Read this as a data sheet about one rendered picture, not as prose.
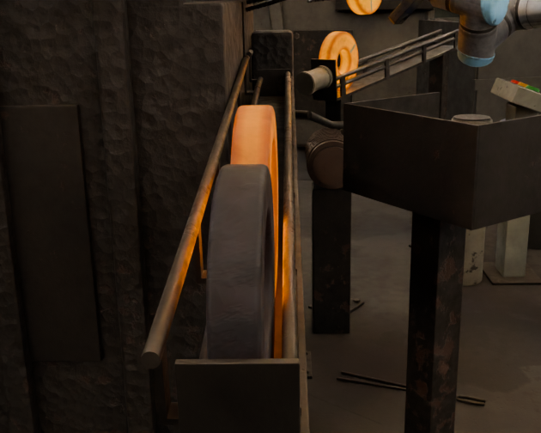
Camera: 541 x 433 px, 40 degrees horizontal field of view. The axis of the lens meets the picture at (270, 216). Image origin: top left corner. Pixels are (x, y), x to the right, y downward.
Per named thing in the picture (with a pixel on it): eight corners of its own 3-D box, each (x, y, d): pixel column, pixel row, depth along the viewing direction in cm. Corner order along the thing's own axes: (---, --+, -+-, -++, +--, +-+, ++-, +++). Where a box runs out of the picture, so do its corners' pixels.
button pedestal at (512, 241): (494, 288, 228) (508, 87, 210) (475, 261, 251) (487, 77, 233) (546, 288, 228) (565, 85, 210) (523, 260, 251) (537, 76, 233)
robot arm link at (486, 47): (507, 51, 186) (512, 10, 176) (479, 76, 182) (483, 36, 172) (475, 38, 191) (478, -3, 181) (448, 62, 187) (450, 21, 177)
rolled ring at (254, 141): (276, 331, 74) (243, 331, 74) (279, 175, 83) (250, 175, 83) (266, 246, 58) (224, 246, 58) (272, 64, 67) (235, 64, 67)
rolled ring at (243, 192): (271, 131, 58) (229, 131, 58) (257, 233, 41) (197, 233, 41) (276, 333, 65) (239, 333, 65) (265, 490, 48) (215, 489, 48)
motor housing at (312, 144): (307, 338, 197) (306, 141, 182) (306, 306, 218) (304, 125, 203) (356, 338, 197) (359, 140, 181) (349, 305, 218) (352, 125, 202)
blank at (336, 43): (330, 102, 201) (340, 103, 199) (311, 57, 190) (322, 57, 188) (354, 64, 208) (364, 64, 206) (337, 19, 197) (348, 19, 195)
